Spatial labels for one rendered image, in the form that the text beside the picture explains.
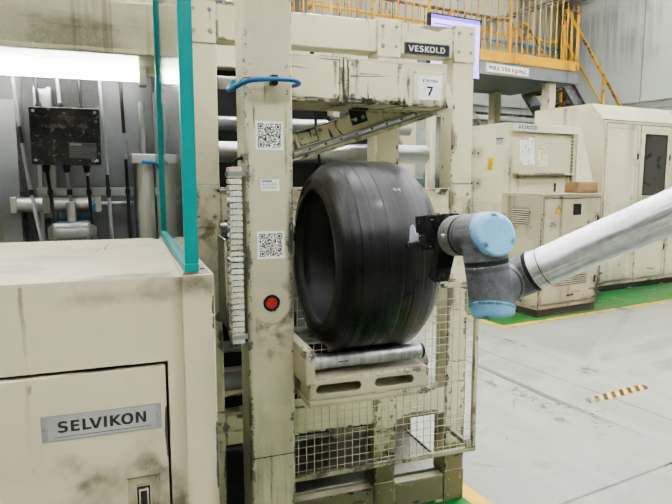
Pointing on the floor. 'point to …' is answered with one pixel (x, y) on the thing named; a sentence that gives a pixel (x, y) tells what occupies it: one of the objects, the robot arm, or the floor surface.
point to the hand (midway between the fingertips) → (413, 246)
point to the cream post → (271, 485)
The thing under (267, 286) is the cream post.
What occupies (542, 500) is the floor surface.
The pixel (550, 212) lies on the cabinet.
